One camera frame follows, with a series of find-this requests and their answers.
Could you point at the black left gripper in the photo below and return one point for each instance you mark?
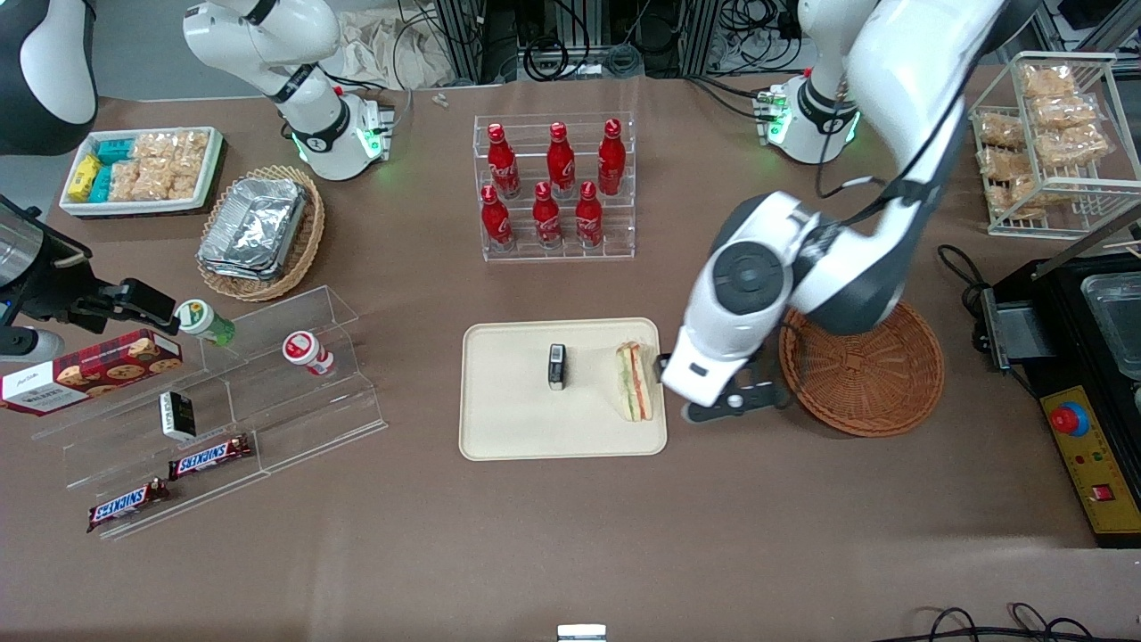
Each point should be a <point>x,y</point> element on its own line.
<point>662,366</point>

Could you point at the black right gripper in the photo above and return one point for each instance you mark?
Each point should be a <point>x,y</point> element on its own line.
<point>55,287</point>

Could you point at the triangle sandwich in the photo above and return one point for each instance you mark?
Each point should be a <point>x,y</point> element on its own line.
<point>635,383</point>

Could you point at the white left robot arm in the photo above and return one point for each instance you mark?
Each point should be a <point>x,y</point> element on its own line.
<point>900,80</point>

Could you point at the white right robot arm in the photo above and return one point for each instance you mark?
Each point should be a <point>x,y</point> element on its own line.
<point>267,36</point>

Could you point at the white rectangular snack tray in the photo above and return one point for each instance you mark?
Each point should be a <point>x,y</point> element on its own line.
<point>134,208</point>

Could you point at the aluminium foil tray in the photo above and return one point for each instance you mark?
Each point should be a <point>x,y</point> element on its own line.
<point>254,223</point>

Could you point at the round brown wicker basket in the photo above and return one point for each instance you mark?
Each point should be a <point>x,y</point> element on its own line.
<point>874,383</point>

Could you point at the oval light wicker basket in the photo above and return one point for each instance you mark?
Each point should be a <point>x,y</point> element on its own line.
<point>307,241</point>

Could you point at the beige plastic tray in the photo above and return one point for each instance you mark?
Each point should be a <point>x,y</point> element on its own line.
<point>508,401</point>

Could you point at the green white drink bottle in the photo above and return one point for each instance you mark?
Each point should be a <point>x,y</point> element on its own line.
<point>201,321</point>

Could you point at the red tartan cookie box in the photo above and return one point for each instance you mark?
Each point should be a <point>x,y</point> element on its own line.
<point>89,370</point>

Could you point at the small black white box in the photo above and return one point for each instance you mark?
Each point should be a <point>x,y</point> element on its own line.
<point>178,415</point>

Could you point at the clear bag of crackers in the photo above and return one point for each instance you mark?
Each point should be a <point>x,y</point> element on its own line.
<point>169,181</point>
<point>125,181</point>
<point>192,147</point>
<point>153,147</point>

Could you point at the teal small box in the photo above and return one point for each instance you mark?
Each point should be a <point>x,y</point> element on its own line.
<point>114,151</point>
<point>101,185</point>

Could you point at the yellow small box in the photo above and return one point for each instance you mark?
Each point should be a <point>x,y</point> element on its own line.
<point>85,176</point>

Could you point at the small black gum pack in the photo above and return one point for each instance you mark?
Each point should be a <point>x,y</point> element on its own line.
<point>557,367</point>

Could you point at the red white drink bottle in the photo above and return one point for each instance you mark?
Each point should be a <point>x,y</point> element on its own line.
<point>305,350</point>

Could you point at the clear acrylic bottle rack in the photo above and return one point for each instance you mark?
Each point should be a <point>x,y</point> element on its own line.
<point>615,241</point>

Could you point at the snickers chocolate bar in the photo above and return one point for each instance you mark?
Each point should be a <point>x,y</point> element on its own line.
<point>209,457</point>
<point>127,506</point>

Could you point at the clear acrylic stepped shelf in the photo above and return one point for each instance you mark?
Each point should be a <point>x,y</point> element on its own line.
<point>294,419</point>

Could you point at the red cola bottle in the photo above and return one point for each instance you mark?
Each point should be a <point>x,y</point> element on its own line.
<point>504,165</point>
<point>588,219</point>
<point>611,160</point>
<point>560,165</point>
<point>546,221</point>
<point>496,223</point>

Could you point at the silver metal block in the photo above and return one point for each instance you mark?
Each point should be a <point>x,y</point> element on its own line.
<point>581,634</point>

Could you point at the black countertop appliance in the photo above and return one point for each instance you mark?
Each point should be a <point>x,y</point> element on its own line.
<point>1025,334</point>

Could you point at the crumpled white cloth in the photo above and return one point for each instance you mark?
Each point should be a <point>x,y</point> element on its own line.
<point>374,49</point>

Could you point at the bagged fried snack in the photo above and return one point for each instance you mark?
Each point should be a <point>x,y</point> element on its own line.
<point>1001,163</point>
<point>1047,82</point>
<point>1001,130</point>
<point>1021,194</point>
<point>1065,111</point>
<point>1070,147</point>

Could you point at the red emergency stop button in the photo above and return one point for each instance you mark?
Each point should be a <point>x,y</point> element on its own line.
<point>1070,419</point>

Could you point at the yellow black control box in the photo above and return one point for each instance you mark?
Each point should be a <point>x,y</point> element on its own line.
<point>1101,526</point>

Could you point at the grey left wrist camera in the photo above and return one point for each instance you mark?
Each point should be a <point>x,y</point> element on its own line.
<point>713,410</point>

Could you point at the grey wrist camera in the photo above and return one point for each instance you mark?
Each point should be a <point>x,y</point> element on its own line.
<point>31,345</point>
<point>713,410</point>

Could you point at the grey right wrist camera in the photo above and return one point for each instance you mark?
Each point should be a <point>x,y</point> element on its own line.
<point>31,345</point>

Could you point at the aluminium frame rack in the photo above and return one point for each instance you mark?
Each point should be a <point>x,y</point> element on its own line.
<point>472,36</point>

